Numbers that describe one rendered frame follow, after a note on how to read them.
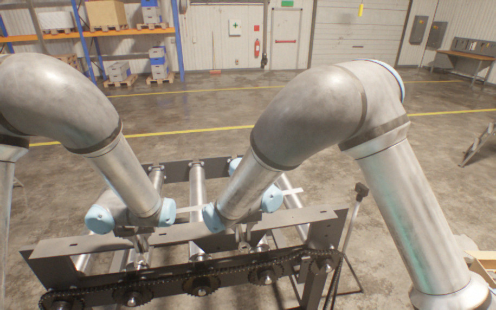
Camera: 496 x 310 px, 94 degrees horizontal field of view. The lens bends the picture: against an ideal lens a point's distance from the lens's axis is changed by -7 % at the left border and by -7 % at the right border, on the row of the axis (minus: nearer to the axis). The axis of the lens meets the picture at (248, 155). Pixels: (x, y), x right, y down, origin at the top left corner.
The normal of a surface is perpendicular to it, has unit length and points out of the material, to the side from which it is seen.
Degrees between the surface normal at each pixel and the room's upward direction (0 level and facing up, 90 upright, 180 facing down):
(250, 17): 90
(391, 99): 49
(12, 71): 44
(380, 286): 0
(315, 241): 90
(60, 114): 88
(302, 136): 89
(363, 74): 33
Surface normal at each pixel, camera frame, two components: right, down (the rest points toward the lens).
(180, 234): 0.00, -0.87
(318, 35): 0.19, 0.48
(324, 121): 0.01, 0.37
